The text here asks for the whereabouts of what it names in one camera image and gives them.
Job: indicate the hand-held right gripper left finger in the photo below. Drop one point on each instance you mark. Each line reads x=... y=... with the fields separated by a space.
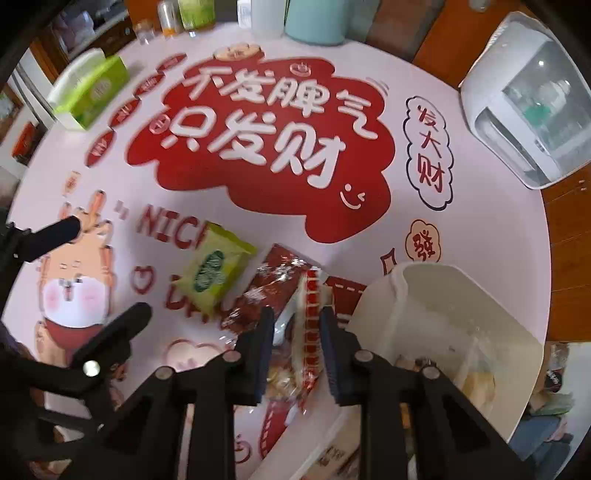
x=258 y=364

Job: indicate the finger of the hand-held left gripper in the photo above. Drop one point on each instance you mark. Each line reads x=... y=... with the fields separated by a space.
x=120 y=332
x=62 y=230

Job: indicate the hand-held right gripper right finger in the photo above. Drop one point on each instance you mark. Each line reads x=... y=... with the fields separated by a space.
x=330 y=360

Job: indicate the red and white snack packet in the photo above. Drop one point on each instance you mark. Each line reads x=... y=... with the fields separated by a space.
x=308 y=318

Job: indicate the dark red snack packet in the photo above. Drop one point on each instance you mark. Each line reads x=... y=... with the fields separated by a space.
x=272 y=286

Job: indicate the small green snack packet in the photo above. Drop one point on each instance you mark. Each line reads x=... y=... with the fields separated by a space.
x=217 y=267

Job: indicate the white plastic basket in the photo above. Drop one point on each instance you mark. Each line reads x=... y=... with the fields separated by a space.
x=438 y=314

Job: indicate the clear packet of pale chips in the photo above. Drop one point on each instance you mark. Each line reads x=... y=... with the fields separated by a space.
x=478 y=385

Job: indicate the green tissue box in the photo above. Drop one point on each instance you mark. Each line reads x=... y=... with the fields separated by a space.
x=92 y=87

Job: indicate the small glass jar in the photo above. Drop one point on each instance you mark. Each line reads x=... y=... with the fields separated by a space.
x=144 y=32

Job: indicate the clear jar with orange base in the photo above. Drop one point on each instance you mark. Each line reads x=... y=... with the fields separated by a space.
x=168 y=18

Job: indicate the plastic bottle with green label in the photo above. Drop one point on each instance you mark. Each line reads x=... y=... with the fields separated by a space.
x=194 y=11

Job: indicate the translucent plastic bottle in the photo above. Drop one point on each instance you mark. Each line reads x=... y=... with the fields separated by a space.
x=268 y=18

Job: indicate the white countertop appliance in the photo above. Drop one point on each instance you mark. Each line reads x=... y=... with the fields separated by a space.
x=498 y=115

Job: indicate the teal canister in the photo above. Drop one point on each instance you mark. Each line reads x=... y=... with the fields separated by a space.
x=316 y=21

